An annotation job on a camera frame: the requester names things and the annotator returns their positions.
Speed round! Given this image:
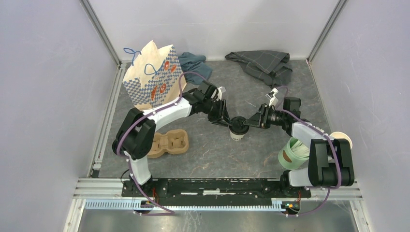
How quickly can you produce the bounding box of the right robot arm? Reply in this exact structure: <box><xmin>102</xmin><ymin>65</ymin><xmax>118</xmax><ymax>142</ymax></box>
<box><xmin>243</xmin><ymin>97</ymin><xmax>355</xmax><ymax>197</ymax></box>

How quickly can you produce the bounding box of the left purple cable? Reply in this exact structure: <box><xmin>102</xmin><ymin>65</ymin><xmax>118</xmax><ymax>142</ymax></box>
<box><xmin>116</xmin><ymin>71</ymin><xmax>207</xmax><ymax>217</ymax></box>

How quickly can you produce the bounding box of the blue cloth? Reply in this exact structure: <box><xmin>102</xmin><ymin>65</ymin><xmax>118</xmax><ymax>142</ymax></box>
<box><xmin>178</xmin><ymin>52</ymin><xmax>213</xmax><ymax>85</ymax></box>

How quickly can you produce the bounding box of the black coffee cup lid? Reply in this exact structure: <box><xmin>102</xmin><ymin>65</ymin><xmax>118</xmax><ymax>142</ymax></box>
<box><xmin>229</xmin><ymin>116</ymin><xmax>249</xmax><ymax>135</ymax></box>

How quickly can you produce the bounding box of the green cup holder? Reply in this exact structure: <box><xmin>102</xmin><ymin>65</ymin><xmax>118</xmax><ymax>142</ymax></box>
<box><xmin>278</xmin><ymin>137</ymin><xmax>309</xmax><ymax>170</ymax></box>

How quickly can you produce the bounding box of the brown cardboard cup carrier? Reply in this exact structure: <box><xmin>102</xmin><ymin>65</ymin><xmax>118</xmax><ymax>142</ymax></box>
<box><xmin>147</xmin><ymin>129</ymin><xmax>190</xmax><ymax>159</ymax></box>

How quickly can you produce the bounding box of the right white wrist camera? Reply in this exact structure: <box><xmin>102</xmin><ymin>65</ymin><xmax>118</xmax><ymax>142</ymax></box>
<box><xmin>265</xmin><ymin>87</ymin><xmax>279</xmax><ymax>107</ymax></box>

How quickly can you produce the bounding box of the grey plaid cloth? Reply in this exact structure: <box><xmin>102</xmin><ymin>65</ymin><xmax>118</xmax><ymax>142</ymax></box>
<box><xmin>225</xmin><ymin>50</ymin><xmax>293</xmax><ymax>87</ymax></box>

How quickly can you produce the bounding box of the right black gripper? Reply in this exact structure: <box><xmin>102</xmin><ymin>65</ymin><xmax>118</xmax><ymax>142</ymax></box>
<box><xmin>244</xmin><ymin>104</ymin><xmax>286</xmax><ymax>130</ymax></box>

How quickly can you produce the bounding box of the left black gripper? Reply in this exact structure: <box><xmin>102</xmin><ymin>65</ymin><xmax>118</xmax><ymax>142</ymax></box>
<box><xmin>202</xmin><ymin>99</ymin><xmax>232</xmax><ymax>129</ymax></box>

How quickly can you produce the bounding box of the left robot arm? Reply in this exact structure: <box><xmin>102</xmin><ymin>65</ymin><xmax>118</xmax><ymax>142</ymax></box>
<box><xmin>112</xmin><ymin>81</ymin><xmax>231</xmax><ymax>197</ymax></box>

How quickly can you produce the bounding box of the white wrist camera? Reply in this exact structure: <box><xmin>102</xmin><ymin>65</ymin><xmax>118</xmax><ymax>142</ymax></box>
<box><xmin>265</xmin><ymin>87</ymin><xmax>279</xmax><ymax>107</ymax></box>
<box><xmin>215</xmin><ymin>87</ymin><xmax>226</xmax><ymax>100</ymax></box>

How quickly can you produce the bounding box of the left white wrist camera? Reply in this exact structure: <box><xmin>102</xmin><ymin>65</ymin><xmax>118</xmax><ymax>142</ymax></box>
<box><xmin>215</xmin><ymin>87</ymin><xmax>226</xmax><ymax>100</ymax></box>

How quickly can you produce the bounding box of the checkered paper takeout bag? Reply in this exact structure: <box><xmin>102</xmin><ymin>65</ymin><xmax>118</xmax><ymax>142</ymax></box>
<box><xmin>122</xmin><ymin>41</ymin><xmax>187</xmax><ymax>111</ymax></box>

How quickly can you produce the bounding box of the white paper coffee cup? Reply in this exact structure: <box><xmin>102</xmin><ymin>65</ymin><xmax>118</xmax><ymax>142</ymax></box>
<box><xmin>230</xmin><ymin>131</ymin><xmax>244</xmax><ymax>141</ymax></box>

